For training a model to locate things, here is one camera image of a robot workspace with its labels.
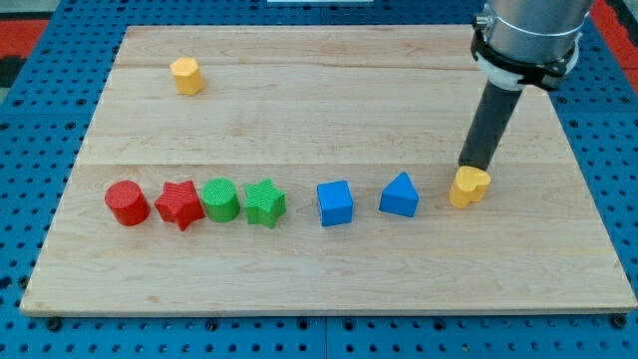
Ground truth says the blue cube block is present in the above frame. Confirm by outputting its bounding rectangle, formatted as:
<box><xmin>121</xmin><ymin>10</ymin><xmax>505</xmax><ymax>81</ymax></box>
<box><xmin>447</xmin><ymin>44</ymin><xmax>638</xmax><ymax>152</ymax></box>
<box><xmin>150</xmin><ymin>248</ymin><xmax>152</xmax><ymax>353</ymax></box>
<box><xmin>317</xmin><ymin>180</ymin><xmax>354</xmax><ymax>226</ymax></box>

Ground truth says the red cylinder block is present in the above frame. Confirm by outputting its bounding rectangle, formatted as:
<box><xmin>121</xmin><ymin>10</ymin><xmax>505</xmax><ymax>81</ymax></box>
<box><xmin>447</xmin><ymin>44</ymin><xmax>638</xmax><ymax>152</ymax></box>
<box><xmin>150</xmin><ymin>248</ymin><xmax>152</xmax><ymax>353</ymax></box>
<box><xmin>105</xmin><ymin>180</ymin><xmax>151</xmax><ymax>226</ymax></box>

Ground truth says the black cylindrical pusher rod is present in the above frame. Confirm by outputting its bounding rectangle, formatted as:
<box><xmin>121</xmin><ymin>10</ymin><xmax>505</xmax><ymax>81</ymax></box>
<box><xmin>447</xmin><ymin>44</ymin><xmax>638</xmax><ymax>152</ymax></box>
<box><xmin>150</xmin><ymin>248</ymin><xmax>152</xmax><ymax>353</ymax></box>
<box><xmin>458</xmin><ymin>82</ymin><xmax>522</xmax><ymax>171</ymax></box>

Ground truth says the yellow heart block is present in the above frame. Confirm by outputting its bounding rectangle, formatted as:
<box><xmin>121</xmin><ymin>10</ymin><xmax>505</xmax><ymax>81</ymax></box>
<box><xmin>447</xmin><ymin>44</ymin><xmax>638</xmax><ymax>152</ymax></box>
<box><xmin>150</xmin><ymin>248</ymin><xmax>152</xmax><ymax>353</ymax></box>
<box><xmin>449</xmin><ymin>166</ymin><xmax>491</xmax><ymax>208</ymax></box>

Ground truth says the wooden board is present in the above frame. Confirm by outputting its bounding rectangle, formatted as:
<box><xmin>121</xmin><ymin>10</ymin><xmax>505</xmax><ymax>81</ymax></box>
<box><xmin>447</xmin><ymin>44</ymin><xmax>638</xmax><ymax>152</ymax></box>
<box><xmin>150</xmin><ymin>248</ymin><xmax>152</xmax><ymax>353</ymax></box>
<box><xmin>21</xmin><ymin>25</ymin><xmax>637</xmax><ymax>317</ymax></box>

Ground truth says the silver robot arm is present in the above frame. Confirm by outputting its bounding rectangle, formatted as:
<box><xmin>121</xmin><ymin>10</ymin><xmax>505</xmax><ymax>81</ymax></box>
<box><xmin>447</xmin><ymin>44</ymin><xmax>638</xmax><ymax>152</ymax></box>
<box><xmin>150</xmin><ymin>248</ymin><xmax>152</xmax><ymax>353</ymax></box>
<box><xmin>471</xmin><ymin>0</ymin><xmax>593</xmax><ymax>92</ymax></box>

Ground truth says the green cylinder block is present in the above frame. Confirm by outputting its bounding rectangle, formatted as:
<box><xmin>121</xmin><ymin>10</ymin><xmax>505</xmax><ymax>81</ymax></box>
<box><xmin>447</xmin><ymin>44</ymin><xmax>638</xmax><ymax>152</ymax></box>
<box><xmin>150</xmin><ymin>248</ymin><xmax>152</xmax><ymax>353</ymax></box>
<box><xmin>201</xmin><ymin>178</ymin><xmax>240</xmax><ymax>222</ymax></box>

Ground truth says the red star block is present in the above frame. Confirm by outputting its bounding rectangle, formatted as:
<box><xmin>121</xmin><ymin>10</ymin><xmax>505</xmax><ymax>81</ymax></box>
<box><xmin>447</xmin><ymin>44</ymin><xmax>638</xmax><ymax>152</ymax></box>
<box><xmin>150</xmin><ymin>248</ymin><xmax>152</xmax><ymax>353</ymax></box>
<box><xmin>155</xmin><ymin>180</ymin><xmax>204</xmax><ymax>231</ymax></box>

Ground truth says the yellow hexagon block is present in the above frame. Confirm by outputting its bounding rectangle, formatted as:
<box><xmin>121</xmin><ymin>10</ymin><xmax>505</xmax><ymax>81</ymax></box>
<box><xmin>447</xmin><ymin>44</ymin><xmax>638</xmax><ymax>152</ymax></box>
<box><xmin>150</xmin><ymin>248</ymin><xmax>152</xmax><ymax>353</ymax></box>
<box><xmin>169</xmin><ymin>57</ymin><xmax>205</xmax><ymax>95</ymax></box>

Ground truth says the blue triangle block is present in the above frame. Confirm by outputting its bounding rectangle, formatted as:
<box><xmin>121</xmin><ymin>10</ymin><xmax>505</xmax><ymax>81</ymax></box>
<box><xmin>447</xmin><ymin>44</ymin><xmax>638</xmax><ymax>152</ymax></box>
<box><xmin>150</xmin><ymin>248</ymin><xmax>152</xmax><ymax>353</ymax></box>
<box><xmin>379</xmin><ymin>172</ymin><xmax>420</xmax><ymax>217</ymax></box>

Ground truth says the green star block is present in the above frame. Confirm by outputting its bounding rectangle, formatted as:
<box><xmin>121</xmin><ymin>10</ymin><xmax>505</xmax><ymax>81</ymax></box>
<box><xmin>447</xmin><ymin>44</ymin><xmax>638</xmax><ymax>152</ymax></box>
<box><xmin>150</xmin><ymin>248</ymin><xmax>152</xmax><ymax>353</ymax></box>
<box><xmin>244</xmin><ymin>178</ymin><xmax>286</xmax><ymax>228</ymax></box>

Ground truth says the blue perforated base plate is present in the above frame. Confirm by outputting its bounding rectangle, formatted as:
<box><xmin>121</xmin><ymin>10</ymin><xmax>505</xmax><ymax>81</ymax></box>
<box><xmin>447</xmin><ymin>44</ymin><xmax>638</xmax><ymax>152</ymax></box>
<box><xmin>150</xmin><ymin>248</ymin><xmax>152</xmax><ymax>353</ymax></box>
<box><xmin>1</xmin><ymin>1</ymin><xmax>637</xmax><ymax>358</ymax></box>

